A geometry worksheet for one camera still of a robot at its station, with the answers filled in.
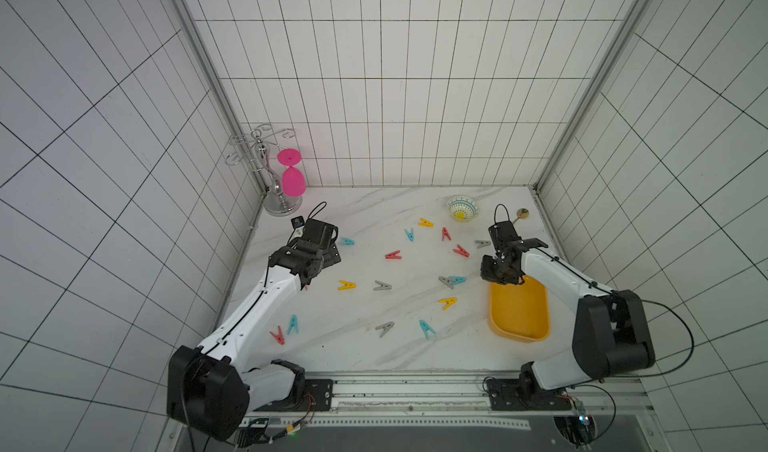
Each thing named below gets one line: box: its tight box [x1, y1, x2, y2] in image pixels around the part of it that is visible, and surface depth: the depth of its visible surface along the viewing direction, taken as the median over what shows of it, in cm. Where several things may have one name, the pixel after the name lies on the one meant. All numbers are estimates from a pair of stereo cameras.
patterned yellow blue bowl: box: [447, 195, 480, 222], surface depth 112 cm
